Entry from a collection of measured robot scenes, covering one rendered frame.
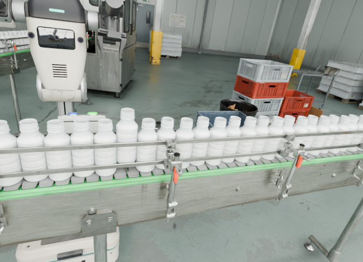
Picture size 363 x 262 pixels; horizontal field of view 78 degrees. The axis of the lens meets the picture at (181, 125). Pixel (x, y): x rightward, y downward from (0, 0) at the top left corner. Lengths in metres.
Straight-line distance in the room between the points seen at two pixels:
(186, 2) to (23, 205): 13.02
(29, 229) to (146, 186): 0.33
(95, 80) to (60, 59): 3.29
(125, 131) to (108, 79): 3.78
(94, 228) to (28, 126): 0.35
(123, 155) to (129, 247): 1.18
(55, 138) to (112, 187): 0.20
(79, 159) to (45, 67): 0.64
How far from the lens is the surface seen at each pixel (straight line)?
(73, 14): 1.26
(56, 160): 0.67
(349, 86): 7.77
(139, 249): 1.77
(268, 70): 3.11
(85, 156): 0.66
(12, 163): 0.70
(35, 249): 1.55
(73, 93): 1.24
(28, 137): 0.66
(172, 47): 10.22
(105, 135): 0.64
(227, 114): 1.51
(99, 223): 0.78
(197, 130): 0.72
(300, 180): 1.08
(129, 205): 0.75
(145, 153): 0.67
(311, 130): 1.01
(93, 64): 4.41
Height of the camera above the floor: 1.43
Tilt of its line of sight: 24 degrees down
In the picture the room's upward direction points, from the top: 8 degrees clockwise
